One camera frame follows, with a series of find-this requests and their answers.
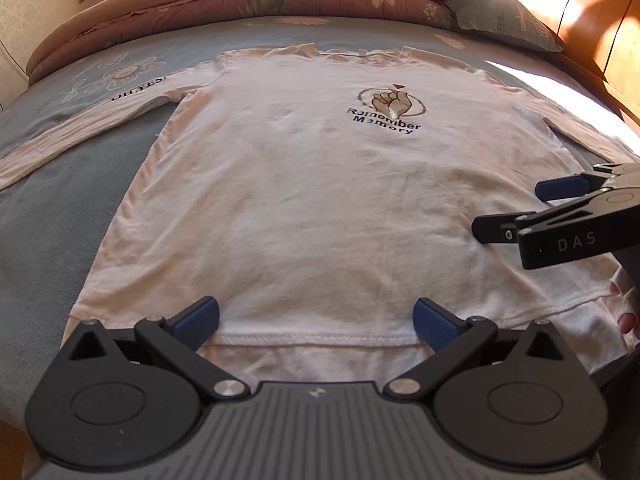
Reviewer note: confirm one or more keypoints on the person's right hand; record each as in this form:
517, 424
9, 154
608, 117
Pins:
631, 320

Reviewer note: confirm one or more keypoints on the white long-sleeved shirt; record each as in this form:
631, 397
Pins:
300, 185

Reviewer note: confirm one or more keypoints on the wooden headboard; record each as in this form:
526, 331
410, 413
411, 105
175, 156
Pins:
600, 35

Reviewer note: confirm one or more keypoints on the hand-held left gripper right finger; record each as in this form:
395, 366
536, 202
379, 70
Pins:
435, 324

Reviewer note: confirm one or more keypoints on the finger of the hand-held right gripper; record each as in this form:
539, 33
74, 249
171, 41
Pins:
555, 187
497, 229

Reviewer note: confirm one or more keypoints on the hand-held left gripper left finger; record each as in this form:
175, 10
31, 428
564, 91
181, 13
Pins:
197, 322

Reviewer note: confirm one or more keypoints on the grey-blue printed pillow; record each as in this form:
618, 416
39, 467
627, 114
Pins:
500, 20

